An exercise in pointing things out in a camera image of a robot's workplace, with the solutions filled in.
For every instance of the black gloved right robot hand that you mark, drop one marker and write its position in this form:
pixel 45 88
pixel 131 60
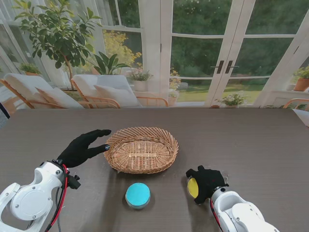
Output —
pixel 210 181

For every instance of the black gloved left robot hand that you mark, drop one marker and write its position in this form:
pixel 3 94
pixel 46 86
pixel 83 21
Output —
pixel 77 151

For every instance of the yellow culture dish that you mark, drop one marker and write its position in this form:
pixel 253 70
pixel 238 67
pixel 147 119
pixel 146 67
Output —
pixel 192 187

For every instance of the oval wicker basket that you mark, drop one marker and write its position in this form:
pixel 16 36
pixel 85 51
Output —
pixel 142 152

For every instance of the blue culture dish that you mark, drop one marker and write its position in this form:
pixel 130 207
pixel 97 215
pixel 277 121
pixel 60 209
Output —
pixel 137 194

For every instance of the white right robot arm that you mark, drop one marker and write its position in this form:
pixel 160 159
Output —
pixel 239 212

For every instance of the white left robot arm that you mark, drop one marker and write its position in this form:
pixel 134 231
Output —
pixel 31 200

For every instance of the white sheet corner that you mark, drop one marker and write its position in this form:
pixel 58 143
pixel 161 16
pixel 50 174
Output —
pixel 303 116

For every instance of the printed garden room backdrop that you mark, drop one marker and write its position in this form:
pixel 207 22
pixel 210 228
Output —
pixel 193 60

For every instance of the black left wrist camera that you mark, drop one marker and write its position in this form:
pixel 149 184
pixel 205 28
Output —
pixel 74 182

